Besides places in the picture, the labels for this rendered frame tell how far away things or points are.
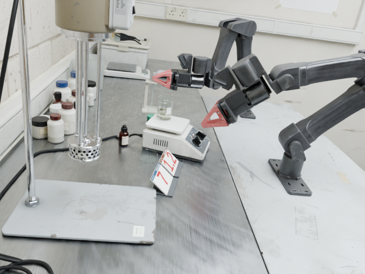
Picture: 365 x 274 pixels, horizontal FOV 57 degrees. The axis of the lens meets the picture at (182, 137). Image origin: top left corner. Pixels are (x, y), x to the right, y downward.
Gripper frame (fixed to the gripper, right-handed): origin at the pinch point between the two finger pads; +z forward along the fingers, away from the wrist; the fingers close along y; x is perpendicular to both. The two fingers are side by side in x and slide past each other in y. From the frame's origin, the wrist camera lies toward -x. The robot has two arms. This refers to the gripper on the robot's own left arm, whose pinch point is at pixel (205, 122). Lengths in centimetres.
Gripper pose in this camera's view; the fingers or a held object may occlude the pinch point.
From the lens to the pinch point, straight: 98.1
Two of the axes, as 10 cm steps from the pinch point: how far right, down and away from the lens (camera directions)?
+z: -8.1, 4.6, 3.6
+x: 5.4, 8.3, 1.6
